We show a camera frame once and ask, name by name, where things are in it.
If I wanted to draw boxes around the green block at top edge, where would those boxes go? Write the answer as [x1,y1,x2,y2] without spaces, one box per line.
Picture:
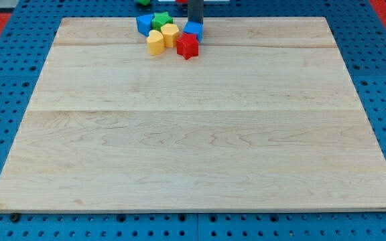
[136,0,151,6]

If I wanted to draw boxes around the light wooden board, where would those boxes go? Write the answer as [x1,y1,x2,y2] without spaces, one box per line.
[0,17,386,214]

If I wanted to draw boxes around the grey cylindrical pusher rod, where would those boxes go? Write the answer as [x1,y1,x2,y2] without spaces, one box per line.
[187,0,204,23]

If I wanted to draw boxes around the blue pentagon block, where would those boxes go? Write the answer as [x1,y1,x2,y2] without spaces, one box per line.
[136,14,154,37]

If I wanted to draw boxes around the green star block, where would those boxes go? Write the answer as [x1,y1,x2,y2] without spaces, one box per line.
[151,11,173,31]

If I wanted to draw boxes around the yellow hexagon block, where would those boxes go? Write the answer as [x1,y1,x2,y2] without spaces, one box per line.
[161,23,180,48]

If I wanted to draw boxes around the red star block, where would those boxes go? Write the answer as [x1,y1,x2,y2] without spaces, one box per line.
[176,32,199,60]

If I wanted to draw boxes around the blue cube block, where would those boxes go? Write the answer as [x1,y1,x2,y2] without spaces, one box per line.
[184,21,203,42]

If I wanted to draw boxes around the yellow heart block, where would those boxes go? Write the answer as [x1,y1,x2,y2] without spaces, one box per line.
[146,29,165,56]

